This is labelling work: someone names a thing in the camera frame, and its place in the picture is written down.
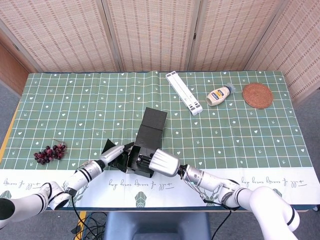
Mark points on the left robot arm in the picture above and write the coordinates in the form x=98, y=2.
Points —
x=80, y=176

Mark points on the round brown woven coaster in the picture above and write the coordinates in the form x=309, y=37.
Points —
x=257, y=96

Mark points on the red grape bunch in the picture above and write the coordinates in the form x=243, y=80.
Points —
x=48, y=153

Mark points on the brown wooden door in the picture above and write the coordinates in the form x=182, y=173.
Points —
x=10, y=72

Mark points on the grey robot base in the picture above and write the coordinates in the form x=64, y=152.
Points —
x=157, y=225

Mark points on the green checked tablecloth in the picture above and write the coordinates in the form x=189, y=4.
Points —
x=75, y=112

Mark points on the mayonnaise squeeze bottle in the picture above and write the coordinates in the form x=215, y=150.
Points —
x=217, y=95

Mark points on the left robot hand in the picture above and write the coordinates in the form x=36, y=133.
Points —
x=111, y=156

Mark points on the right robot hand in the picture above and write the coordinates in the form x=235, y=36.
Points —
x=165, y=162

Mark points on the white folding stand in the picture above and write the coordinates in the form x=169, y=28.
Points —
x=183, y=93

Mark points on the black foldable cardboard box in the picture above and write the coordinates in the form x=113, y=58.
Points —
x=150, y=137

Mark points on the bamboo folding screen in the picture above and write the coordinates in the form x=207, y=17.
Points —
x=150, y=37

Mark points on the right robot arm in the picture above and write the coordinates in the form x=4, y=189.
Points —
x=265, y=200

